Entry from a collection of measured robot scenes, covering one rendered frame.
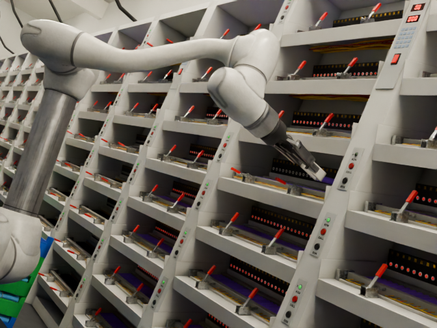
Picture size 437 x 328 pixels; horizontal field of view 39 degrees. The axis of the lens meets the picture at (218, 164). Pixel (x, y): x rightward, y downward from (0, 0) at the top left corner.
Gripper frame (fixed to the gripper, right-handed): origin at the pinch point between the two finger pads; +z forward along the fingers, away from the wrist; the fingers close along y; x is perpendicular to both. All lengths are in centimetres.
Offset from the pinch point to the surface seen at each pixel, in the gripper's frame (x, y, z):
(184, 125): -9, 97, -2
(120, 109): -14, 190, -1
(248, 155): -4, 50, 7
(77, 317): 83, 115, 18
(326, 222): 13.5, -14.9, 2.4
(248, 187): 9.6, 29.2, 2.1
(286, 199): 10.1, 6.8, 2.4
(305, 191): 4.6, 5.5, 5.8
